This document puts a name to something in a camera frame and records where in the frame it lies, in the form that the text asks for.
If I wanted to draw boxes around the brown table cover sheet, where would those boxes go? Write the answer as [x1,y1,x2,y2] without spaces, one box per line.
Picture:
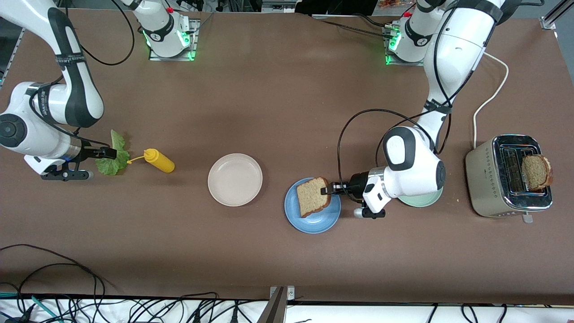
[0,8,574,306]

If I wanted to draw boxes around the white toaster power cable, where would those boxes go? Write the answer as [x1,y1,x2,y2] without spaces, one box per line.
[474,52,510,149]

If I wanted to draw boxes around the blue round plate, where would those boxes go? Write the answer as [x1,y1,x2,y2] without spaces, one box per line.
[284,178,341,234]

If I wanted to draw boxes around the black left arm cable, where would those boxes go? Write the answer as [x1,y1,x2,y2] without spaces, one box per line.
[337,0,494,187]

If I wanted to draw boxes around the teal cable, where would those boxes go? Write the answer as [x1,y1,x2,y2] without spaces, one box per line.
[30,295,61,322]

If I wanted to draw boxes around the black floor cable loop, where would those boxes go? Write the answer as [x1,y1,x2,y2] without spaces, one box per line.
[0,244,106,314]
[17,263,106,314]

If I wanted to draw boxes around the aluminium table frame rail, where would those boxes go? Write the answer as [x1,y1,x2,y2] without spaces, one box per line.
[0,25,25,88]

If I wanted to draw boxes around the green lettuce leaf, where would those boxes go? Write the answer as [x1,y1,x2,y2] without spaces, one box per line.
[96,130,130,176]

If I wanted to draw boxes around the yellow mustard squeeze bottle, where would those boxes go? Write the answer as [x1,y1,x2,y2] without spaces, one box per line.
[127,148,175,174]

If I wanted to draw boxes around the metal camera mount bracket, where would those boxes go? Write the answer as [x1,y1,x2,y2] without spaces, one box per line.
[258,286,296,323]

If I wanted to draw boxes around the beige round plate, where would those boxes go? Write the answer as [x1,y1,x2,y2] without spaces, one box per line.
[208,153,263,207]

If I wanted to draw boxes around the black base supply cable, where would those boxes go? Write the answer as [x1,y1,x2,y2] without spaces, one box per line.
[319,13,395,39]

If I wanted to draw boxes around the beige and chrome toaster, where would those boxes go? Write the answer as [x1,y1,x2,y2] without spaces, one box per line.
[465,135,553,224]

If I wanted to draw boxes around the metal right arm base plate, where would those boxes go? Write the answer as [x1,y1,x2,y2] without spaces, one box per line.
[149,19,200,61]

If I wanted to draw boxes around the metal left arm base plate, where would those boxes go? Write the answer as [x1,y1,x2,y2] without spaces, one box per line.
[383,25,426,66]

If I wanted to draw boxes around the mint green round plate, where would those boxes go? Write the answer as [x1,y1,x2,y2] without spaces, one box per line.
[397,186,444,208]

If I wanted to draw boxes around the brown bread slice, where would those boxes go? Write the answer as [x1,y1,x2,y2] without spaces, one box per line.
[522,155,554,191]
[296,177,332,218]

